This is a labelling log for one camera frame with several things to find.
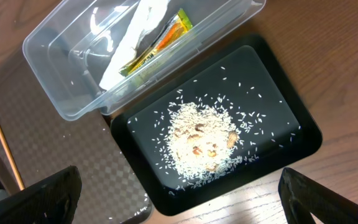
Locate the dark brown serving tray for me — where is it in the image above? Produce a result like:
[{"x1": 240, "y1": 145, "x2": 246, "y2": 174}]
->
[{"x1": 0, "y1": 50, "x2": 153, "y2": 223}]

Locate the rice food waste pile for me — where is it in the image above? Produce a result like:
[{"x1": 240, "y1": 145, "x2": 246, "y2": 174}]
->
[{"x1": 129, "y1": 65, "x2": 303, "y2": 192}]

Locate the white napkin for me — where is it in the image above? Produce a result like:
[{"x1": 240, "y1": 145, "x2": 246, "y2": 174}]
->
[{"x1": 99, "y1": 0, "x2": 170, "y2": 90}]

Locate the green orange snack wrapper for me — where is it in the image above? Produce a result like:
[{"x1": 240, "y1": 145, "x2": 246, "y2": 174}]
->
[{"x1": 119, "y1": 8, "x2": 193, "y2": 77}]

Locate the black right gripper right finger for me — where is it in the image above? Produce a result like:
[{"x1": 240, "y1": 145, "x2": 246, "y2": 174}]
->
[{"x1": 278, "y1": 167, "x2": 358, "y2": 224}]

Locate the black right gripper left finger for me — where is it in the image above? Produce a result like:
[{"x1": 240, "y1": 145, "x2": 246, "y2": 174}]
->
[{"x1": 0, "y1": 166, "x2": 82, "y2": 224}]

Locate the black waste tray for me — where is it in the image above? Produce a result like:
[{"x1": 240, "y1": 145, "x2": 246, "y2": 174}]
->
[{"x1": 111, "y1": 35, "x2": 323, "y2": 216}]

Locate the clear plastic waste bin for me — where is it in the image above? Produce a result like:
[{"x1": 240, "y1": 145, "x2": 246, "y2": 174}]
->
[{"x1": 22, "y1": 0, "x2": 265, "y2": 121}]

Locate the wooden chopstick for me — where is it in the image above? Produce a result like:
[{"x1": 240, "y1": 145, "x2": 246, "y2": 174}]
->
[{"x1": 0, "y1": 125, "x2": 25, "y2": 190}]

